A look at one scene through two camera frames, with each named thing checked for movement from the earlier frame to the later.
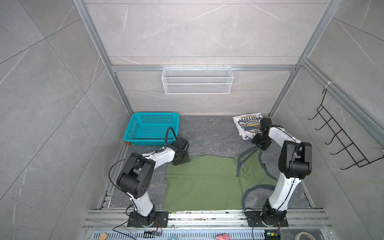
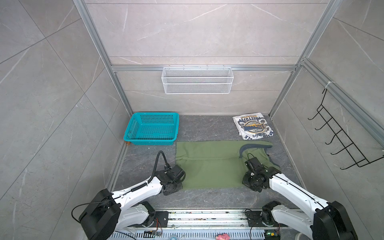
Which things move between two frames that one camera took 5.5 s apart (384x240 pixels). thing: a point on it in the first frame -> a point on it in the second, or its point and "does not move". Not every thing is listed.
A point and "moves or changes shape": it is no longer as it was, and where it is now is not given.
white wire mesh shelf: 197,80 does not move
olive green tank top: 201,183 moves or changes shape
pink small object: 223,237 does not move
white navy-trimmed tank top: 248,125 does not move
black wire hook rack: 341,135 does not move
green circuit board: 272,234 does not move
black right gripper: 264,147 -> 245,181
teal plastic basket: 151,128 does not move
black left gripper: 187,158 -> 181,187
